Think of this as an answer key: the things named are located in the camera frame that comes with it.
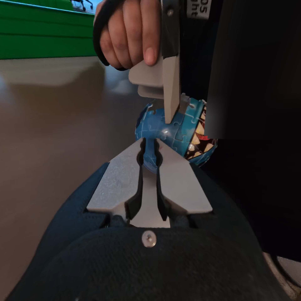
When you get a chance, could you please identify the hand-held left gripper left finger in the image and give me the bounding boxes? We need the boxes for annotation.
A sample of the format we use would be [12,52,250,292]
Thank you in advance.
[87,138,145,221]

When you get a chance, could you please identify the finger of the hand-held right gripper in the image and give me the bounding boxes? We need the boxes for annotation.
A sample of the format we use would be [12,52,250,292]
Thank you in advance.
[162,55,182,124]
[128,59,164,99]

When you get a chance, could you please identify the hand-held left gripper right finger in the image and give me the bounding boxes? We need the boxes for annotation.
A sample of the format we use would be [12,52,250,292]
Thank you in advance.
[154,139,213,221]

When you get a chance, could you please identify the grey puzzle piece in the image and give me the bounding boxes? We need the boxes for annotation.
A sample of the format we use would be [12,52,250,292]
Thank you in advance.
[180,93,191,114]

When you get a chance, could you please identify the blue shark puzzle ball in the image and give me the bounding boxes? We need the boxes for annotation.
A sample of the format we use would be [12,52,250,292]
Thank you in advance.
[135,97,218,175]

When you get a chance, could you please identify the person's right hand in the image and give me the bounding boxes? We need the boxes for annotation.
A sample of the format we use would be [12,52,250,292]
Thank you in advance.
[95,0,162,70]

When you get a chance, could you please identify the black office chair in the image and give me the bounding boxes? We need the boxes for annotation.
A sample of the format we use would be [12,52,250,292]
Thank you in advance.
[71,0,93,12]

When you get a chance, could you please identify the green boxes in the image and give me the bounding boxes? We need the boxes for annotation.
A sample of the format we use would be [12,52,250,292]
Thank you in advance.
[0,0,97,60]

